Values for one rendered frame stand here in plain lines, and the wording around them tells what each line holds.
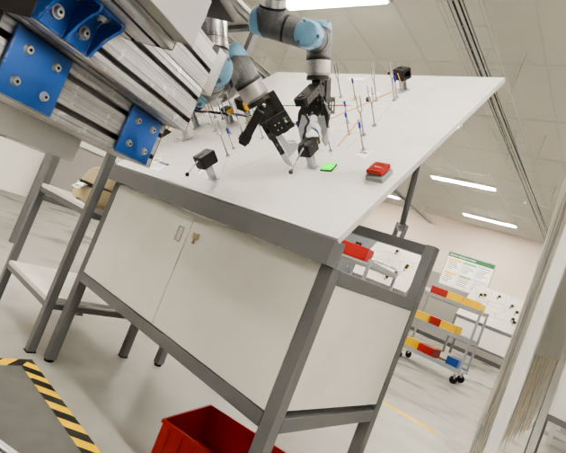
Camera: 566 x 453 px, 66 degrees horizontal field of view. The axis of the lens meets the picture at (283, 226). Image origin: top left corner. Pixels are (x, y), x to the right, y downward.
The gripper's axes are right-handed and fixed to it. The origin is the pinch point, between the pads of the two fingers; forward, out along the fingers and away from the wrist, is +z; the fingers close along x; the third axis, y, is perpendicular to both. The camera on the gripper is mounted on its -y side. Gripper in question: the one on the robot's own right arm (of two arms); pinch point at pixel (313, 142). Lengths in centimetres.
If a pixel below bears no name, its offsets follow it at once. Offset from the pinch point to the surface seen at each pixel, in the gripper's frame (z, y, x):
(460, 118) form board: -7.6, 32.6, -35.8
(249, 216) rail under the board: 20.0, -25.1, 5.5
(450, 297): 226, 446, 55
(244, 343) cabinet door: 52, -38, -3
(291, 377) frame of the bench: 54, -41, -21
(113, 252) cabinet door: 45, -25, 76
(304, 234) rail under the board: 21.2, -28.2, -15.3
